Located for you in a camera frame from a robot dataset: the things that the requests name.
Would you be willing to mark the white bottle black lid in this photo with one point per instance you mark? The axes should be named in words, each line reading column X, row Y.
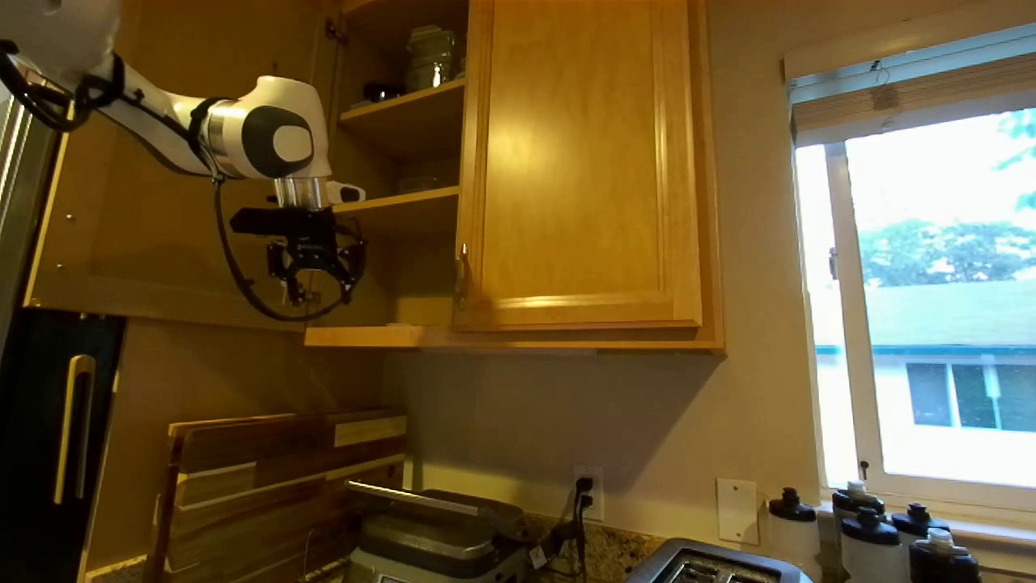
column 916, row 519
column 852, row 499
column 867, row 551

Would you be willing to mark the white wall outlet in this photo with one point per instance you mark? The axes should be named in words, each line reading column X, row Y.
column 596, row 505

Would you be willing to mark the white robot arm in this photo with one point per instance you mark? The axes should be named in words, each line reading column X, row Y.
column 270, row 134

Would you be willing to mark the wooden overhead cabinet door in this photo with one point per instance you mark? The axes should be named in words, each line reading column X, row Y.
column 130, row 230
column 584, row 162

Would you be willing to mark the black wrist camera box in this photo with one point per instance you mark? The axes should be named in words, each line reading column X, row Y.
column 278, row 221

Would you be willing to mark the white framed window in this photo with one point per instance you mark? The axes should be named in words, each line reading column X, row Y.
column 852, row 325

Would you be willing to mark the dark bottle black lid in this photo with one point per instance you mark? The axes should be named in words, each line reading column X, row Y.
column 942, row 563

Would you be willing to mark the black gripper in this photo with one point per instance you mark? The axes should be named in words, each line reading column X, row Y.
column 307, row 254

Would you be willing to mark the glass storage jar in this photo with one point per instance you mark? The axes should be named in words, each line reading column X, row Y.
column 430, row 61

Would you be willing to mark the striped wooden cutting board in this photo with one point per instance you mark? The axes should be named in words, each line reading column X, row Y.
column 278, row 438
column 247, row 519

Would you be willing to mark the white canister black lid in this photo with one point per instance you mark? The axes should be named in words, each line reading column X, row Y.
column 789, row 540

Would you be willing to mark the white switch plate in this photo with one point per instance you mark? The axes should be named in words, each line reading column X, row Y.
column 738, row 510

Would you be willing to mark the stainless steel refrigerator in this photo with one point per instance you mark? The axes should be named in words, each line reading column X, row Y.
column 34, row 433

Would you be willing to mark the grey neighbouring house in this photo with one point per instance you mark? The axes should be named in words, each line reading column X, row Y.
column 948, row 343

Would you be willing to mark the stainless steel toaster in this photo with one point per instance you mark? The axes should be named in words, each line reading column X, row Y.
column 713, row 564

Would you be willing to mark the wooden overhead cabinet frame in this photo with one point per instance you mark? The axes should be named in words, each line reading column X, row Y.
column 409, row 116

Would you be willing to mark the white window blind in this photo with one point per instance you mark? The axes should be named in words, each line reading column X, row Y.
column 916, row 85

